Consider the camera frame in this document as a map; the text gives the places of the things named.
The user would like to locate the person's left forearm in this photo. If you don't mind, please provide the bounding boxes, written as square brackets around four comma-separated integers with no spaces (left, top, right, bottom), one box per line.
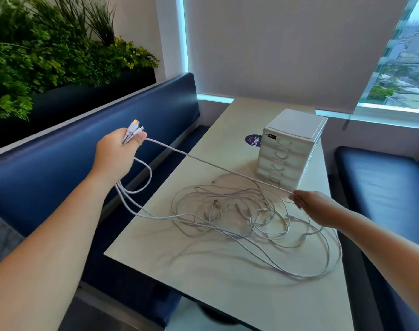
[0,170,117,331]

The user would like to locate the round purple sticker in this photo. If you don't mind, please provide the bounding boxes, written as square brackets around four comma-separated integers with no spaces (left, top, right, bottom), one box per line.
[244,134,264,148]

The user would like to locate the glass window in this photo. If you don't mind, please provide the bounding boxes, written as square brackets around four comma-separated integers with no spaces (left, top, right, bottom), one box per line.
[359,0,419,111]

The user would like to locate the person's right hand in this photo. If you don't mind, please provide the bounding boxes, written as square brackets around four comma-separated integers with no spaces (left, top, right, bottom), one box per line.
[289,189,348,228]

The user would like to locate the black planter box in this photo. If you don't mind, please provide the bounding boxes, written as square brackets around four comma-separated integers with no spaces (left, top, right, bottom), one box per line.
[0,67,157,154]

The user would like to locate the white table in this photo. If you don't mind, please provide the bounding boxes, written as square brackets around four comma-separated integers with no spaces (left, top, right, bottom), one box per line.
[103,97,355,331]

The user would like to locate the person's left hand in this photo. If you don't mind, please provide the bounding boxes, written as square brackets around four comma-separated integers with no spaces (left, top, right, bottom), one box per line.
[90,128,148,187]

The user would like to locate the tangle of white cables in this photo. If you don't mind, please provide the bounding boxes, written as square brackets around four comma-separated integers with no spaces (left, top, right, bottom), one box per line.
[170,174,331,249]

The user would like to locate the green leafy plants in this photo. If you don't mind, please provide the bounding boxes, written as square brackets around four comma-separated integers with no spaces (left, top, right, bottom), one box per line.
[0,0,160,128]

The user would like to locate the white roller blind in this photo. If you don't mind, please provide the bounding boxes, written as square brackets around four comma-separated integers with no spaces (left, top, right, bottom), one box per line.
[183,0,412,114]

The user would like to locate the white mini drawer cabinet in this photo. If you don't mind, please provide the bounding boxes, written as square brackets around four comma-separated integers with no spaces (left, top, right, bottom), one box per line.
[256,108,329,192]

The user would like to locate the blue padded bench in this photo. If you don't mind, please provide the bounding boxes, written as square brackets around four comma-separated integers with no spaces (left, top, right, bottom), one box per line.
[0,72,210,328]
[333,139,419,331]

